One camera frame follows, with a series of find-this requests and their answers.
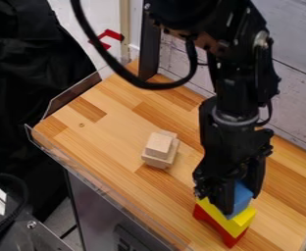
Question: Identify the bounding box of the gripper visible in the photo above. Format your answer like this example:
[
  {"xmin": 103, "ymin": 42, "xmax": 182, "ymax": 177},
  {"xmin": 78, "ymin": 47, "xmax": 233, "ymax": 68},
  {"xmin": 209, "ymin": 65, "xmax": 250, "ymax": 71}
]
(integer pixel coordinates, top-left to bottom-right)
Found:
[{"xmin": 190, "ymin": 97, "xmax": 277, "ymax": 216}]

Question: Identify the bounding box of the blue block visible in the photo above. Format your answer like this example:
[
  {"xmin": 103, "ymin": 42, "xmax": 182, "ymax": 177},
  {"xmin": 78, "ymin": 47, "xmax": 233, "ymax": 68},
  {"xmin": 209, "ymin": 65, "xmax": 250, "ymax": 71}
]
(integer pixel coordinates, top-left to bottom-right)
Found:
[{"xmin": 224, "ymin": 178, "xmax": 256, "ymax": 221}]

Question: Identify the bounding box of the yellow block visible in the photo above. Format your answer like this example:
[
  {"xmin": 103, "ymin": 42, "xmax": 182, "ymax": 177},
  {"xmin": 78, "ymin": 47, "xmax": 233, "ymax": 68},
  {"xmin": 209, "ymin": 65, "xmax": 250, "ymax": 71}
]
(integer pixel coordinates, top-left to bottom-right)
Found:
[{"xmin": 194, "ymin": 196, "xmax": 258, "ymax": 239}]

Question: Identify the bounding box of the red block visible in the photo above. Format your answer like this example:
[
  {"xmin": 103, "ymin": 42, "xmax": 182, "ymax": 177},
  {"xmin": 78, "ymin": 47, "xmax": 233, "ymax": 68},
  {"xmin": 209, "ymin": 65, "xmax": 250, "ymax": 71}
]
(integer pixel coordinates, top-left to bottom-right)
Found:
[{"xmin": 190, "ymin": 203, "xmax": 250, "ymax": 250}]

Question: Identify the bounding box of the flat wooden block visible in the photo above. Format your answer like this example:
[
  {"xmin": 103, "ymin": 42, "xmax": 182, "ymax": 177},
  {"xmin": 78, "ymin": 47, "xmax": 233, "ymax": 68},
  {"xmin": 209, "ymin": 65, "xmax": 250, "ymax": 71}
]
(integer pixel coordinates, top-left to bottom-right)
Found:
[{"xmin": 139, "ymin": 129, "xmax": 182, "ymax": 171}]

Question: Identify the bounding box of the small wooden cube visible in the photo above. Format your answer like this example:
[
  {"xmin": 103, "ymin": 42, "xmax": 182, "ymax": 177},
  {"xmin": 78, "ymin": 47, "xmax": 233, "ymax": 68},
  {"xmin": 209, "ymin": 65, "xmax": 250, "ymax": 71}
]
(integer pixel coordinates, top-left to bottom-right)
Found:
[{"xmin": 143, "ymin": 131, "xmax": 176, "ymax": 161}]

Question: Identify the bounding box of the red clamp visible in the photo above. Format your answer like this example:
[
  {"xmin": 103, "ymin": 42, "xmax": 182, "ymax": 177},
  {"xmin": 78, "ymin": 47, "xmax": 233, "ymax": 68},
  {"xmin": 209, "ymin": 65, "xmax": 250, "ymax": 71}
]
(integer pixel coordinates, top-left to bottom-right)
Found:
[{"xmin": 87, "ymin": 28, "xmax": 126, "ymax": 51}]

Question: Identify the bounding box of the black fabric cover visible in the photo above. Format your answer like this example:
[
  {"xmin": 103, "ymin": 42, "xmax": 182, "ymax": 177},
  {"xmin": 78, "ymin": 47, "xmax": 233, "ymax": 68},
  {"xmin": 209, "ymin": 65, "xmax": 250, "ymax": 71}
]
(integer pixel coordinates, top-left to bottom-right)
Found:
[{"xmin": 0, "ymin": 0, "xmax": 98, "ymax": 212}]

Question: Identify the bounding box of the thick black cable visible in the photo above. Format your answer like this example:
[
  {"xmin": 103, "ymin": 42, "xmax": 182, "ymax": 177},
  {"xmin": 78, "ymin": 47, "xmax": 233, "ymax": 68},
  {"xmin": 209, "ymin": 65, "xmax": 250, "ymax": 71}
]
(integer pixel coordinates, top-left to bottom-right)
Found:
[{"xmin": 69, "ymin": 0, "xmax": 201, "ymax": 91}]

